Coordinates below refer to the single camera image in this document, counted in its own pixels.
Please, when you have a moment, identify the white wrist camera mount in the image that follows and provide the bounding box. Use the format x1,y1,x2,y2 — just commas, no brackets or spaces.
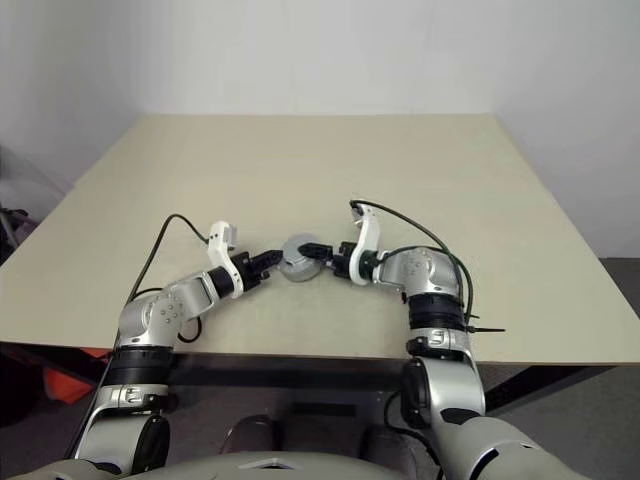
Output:
348,202,384,286
207,220,249,296

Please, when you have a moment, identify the orange object under table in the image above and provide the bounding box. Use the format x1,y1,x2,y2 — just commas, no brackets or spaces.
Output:
42,349,109,406

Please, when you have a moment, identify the grey robot torso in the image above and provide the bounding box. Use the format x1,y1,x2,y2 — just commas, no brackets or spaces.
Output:
164,448,416,480

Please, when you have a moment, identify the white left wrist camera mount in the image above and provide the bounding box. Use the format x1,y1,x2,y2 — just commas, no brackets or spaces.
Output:
207,220,249,296

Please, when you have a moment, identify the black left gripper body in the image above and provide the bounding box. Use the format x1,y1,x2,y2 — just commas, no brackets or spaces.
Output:
234,252,266,291

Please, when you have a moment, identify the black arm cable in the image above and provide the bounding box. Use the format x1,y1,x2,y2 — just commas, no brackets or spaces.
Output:
348,198,481,331
73,213,210,451

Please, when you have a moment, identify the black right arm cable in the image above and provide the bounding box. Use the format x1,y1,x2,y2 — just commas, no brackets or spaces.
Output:
348,198,481,331

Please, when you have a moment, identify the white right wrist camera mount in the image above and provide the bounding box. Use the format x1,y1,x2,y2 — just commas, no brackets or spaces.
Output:
348,202,384,286

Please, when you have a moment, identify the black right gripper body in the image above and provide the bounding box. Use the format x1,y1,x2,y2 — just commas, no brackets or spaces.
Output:
329,241,357,280

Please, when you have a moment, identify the black table frame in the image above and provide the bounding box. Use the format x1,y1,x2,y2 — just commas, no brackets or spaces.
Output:
0,342,616,416

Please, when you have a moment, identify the dark background equipment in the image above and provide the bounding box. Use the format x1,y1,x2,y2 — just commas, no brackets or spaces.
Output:
0,144,71,261

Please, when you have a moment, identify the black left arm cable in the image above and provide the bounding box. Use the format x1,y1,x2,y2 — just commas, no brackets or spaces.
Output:
73,213,210,451

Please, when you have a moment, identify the dark rounded shape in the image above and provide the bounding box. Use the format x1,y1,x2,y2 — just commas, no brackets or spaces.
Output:
227,414,281,456

